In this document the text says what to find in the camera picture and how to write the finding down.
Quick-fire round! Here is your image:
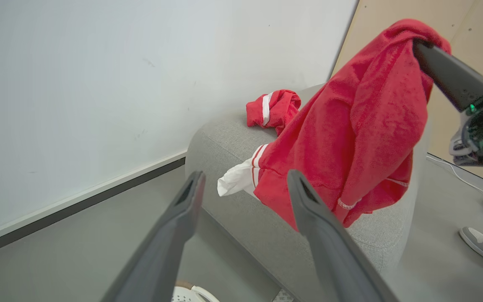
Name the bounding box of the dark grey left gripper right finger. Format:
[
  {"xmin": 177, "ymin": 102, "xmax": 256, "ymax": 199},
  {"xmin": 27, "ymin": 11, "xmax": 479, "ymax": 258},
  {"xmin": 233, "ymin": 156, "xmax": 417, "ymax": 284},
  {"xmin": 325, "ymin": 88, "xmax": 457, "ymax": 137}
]
[{"xmin": 287, "ymin": 169, "xmax": 399, "ymax": 302}]

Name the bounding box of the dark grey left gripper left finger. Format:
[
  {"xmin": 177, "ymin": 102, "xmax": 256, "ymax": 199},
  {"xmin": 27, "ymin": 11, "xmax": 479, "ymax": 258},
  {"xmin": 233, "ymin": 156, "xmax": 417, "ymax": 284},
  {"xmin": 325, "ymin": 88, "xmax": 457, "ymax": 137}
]
[{"xmin": 100, "ymin": 170, "xmax": 206, "ymax": 302}]

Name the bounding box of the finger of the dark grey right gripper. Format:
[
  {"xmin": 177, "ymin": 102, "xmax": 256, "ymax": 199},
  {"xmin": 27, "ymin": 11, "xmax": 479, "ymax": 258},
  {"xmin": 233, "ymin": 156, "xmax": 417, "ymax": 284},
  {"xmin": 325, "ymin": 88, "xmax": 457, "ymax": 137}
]
[{"xmin": 413, "ymin": 39, "xmax": 483, "ymax": 112}]

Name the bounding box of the red garment with white trim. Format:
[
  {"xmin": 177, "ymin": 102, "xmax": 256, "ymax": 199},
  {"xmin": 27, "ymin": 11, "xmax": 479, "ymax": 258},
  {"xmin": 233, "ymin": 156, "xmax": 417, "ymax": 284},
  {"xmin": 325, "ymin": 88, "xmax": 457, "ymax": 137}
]
[{"xmin": 217, "ymin": 18, "xmax": 452, "ymax": 232}]

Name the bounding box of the white plastic laundry basket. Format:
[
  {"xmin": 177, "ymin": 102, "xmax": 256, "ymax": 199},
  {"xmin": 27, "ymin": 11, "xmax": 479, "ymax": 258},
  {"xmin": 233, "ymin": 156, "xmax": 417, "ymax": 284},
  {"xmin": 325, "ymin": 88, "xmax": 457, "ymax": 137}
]
[{"xmin": 171, "ymin": 280, "xmax": 221, "ymax": 302}]

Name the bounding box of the grey fabric sofa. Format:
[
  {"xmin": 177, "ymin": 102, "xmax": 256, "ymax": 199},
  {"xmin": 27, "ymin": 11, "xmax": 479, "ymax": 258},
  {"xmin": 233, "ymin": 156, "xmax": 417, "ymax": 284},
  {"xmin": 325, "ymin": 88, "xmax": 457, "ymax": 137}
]
[{"xmin": 184, "ymin": 83, "xmax": 421, "ymax": 302}]

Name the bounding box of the white and black baseboard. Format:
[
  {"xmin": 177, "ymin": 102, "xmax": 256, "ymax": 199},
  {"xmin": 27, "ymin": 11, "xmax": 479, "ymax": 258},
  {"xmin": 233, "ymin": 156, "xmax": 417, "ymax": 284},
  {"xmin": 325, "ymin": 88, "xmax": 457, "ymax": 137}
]
[{"xmin": 0, "ymin": 150, "xmax": 187, "ymax": 261}]

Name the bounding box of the white power cable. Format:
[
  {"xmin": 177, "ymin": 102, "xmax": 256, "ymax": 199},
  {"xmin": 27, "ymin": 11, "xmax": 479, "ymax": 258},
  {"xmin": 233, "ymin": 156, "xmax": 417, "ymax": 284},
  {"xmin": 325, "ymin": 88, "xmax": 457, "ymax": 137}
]
[{"xmin": 426, "ymin": 154, "xmax": 483, "ymax": 198}]

